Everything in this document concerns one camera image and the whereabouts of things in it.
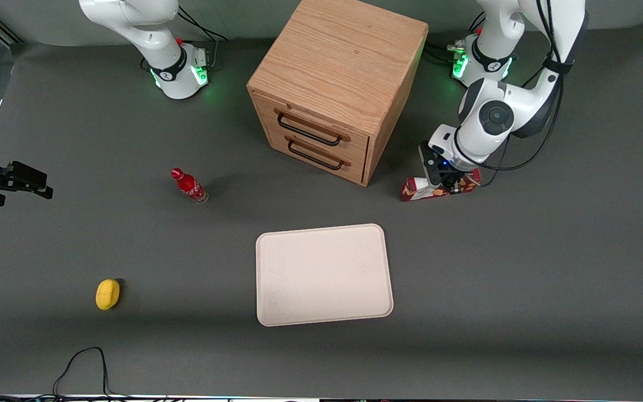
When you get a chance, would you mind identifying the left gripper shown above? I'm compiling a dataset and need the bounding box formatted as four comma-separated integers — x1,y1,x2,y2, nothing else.
429,124,476,194

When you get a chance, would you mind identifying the red cookie box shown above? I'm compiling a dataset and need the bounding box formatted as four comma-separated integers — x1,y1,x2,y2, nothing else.
400,169,483,202

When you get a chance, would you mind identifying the cream plastic tray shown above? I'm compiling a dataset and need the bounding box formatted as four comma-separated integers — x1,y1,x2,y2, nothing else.
255,223,394,327

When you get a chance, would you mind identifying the yellow lemon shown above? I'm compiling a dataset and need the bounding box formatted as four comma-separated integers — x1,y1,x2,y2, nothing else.
95,279,121,311

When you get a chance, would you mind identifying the wooden drawer cabinet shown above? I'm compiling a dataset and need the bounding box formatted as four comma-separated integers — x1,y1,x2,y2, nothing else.
247,0,429,186

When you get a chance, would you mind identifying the red cola bottle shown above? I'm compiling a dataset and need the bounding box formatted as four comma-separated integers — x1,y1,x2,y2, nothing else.
170,167,209,205

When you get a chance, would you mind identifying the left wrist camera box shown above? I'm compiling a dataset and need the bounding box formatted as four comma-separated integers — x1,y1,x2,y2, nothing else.
419,141,446,188

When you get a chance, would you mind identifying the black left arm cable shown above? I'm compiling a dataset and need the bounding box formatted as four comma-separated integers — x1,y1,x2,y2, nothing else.
481,0,567,188

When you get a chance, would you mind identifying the long black drawer handle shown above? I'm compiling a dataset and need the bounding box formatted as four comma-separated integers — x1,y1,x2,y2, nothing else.
275,109,351,147

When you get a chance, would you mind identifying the black looped table cable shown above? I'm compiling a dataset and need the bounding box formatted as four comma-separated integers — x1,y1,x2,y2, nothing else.
51,347,132,400

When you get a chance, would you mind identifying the black right arm base cable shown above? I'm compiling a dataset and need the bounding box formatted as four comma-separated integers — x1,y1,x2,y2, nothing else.
178,6,228,69

